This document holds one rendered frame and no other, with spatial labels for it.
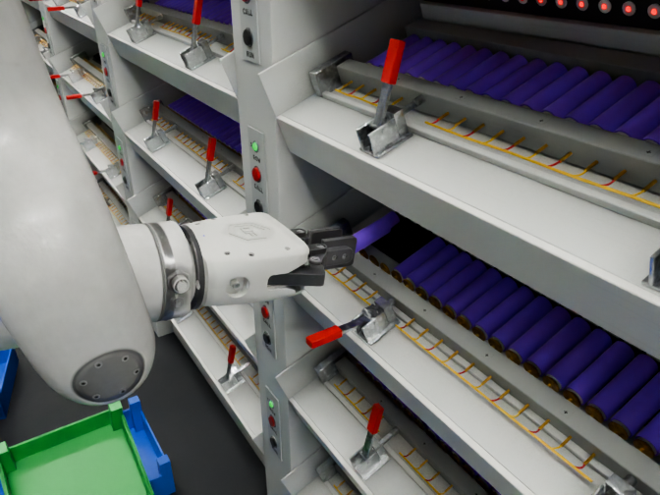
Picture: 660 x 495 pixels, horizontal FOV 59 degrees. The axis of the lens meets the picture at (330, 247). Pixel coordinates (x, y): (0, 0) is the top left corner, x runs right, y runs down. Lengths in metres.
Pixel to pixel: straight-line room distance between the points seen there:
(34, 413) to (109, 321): 1.06
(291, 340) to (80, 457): 0.52
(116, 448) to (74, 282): 0.81
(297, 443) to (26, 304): 0.60
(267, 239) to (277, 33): 0.22
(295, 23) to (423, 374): 0.37
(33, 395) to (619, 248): 1.31
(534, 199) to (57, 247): 0.30
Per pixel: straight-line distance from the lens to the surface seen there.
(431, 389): 0.55
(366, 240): 0.61
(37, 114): 0.40
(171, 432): 1.30
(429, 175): 0.47
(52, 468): 1.16
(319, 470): 0.95
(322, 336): 0.57
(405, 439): 0.75
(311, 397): 0.82
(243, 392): 1.13
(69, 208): 0.37
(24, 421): 1.44
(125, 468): 1.15
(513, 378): 0.52
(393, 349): 0.59
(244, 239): 0.52
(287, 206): 0.68
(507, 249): 0.41
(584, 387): 0.52
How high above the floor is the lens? 0.90
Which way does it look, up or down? 28 degrees down
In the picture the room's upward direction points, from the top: straight up
